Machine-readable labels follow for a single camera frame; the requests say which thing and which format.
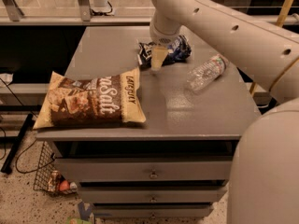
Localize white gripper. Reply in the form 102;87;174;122
149;20;181;71

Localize blue chip bag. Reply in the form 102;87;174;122
137;35;192;69

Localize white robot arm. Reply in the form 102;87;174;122
150;0;299;224

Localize brown chip bag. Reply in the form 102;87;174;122
34;68;146;130

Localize clear plastic water bottle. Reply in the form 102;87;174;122
186;54;229;92

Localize grey drawer cabinet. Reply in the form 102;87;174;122
37;33;260;209

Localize top grey drawer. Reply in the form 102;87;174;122
55;158;232;182

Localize grey drawer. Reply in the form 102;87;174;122
93;204;213;218
78;186;227;203
55;158;232;182

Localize middle grey drawer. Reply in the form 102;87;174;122
78;186;227;203

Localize snack items in basket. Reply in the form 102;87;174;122
47;170;78;194

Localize bottom grey drawer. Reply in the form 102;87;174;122
93;204;213;218

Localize green item on floor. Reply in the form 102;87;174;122
65;217;92;224

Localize black metal stand leg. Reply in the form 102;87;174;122
1;114;33;175

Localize black floor cable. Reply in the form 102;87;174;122
0;77;57;175

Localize metal railing frame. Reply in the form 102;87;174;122
0;0;154;25

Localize black wire basket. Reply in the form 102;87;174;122
34;143;68;196

